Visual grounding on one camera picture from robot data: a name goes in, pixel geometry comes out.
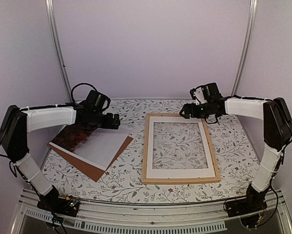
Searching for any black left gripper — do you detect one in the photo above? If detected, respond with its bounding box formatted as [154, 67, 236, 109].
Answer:
[89, 111, 120, 129]

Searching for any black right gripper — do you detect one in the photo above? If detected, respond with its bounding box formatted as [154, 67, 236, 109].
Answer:
[178, 101, 213, 119]

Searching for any photo with white border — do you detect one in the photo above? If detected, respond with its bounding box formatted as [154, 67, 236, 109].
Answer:
[49, 126, 132, 171]

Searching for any white photo mat board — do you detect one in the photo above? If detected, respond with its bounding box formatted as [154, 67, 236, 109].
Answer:
[142, 114, 220, 183]

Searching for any light wooden picture frame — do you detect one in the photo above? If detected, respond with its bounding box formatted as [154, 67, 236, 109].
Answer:
[141, 114, 221, 185]

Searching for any clear acrylic sheet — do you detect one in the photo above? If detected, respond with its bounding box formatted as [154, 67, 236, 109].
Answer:
[152, 122, 208, 170]

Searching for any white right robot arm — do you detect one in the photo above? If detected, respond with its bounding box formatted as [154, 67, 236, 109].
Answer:
[179, 96, 292, 193]

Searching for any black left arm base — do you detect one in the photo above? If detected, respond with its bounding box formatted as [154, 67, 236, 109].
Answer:
[36, 185, 80, 217]

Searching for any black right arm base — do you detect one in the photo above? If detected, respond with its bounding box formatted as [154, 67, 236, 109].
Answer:
[223, 184, 270, 217]

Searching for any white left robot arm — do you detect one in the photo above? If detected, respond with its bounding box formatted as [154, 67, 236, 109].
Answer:
[0, 103, 120, 212]

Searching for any brown backing board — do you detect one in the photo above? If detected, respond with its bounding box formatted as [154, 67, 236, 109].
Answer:
[48, 136, 133, 182]

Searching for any floral patterned table cover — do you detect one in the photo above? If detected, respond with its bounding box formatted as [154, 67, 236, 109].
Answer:
[42, 99, 259, 204]

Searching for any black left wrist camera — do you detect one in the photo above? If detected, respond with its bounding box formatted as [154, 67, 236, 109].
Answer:
[84, 90, 111, 112]

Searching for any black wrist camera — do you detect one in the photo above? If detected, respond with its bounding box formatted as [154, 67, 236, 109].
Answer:
[190, 82, 222, 105]
[84, 90, 111, 112]

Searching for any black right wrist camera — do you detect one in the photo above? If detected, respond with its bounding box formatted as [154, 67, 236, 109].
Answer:
[190, 82, 222, 105]

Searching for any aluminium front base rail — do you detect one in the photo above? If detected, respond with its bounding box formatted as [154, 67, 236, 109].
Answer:
[11, 189, 292, 234]

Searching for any right aluminium corner post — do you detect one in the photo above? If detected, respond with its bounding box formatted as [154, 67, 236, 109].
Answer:
[231, 0, 258, 96]

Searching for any aluminium corner post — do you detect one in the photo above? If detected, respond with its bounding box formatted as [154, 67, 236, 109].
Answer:
[231, 0, 258, 96]
[45, 0, 72, 102]

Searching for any left aluminium corner post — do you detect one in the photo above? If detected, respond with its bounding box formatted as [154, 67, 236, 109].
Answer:
[45, 0, 72, 102]

